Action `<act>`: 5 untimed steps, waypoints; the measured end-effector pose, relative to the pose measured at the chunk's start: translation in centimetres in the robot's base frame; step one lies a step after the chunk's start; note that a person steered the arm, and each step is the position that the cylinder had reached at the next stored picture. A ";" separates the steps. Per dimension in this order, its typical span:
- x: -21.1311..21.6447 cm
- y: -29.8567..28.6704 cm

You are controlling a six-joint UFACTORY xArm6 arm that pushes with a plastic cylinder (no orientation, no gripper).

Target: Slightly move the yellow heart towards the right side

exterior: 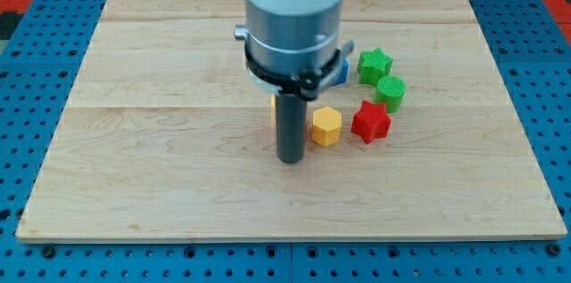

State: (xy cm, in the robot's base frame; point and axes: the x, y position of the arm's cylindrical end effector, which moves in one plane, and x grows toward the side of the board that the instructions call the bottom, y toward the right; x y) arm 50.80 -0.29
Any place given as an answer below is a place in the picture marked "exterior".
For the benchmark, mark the yellow hexagon block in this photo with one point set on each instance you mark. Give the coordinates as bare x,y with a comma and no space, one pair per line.
327,124

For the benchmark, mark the blue block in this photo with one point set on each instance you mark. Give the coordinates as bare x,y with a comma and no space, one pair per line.
344,74

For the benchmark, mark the light wooden board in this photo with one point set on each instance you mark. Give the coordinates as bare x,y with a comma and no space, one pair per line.
164,139

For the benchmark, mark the yellow heart block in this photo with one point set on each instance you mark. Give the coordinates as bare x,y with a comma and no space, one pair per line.
273,114

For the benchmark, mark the red star block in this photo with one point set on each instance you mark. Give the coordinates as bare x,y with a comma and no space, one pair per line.
371,122

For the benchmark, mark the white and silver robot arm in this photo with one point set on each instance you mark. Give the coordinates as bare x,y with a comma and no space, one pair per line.
291,50

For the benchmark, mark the black clamp ring mount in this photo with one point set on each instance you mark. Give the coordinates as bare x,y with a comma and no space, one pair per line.
306,86

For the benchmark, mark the green star block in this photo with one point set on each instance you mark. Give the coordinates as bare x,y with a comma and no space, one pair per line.
373,65

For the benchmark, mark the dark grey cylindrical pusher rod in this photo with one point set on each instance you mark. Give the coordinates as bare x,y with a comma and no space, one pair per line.
290,128

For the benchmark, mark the green cylinder block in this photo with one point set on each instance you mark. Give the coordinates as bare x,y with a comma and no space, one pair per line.
390,92

